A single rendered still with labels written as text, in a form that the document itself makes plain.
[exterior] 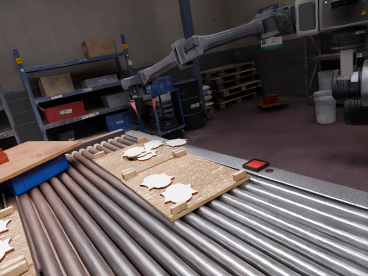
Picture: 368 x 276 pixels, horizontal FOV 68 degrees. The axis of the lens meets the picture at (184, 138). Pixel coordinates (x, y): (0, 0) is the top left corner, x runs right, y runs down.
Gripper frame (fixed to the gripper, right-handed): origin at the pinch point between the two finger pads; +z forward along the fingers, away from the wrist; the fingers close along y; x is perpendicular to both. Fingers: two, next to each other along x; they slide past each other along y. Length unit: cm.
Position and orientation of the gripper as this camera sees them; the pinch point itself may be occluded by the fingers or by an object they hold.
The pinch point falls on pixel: (145, 110)
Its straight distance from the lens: 156.4
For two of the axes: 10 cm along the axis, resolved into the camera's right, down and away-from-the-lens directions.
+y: 9.6, -2.3, 1.4
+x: -2.0, -2.7, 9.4
